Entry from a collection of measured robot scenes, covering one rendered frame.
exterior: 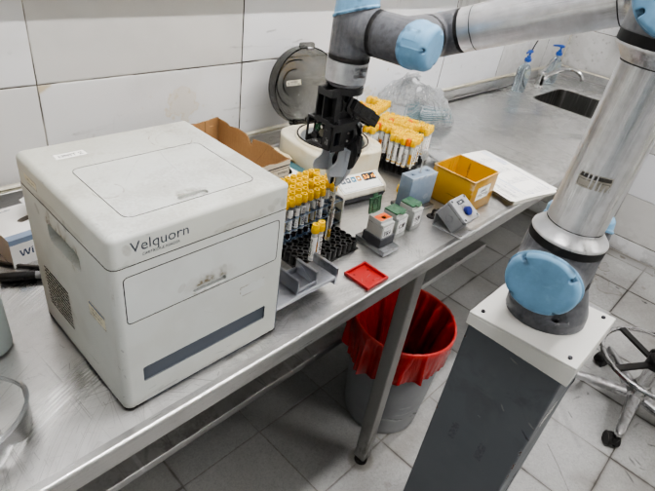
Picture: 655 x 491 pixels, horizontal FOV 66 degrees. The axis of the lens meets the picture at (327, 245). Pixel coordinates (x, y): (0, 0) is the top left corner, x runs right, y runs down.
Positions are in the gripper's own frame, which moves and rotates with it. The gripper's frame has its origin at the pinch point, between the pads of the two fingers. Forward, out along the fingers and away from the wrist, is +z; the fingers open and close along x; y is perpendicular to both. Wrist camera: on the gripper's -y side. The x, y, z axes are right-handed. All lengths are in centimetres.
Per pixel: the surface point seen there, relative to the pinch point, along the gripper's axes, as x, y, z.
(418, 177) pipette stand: 1.0, -31.5, 7.7
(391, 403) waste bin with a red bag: 12, -33, 87
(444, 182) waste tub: 2.7, -43.1, 11.5
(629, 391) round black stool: 67, -118, 94
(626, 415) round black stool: 70, -105, 95
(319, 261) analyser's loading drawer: 7.3, 10.1, 12.9
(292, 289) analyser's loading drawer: 10.2, 20.0, 13.4
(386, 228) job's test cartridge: 8.2, -10.3, 11.7
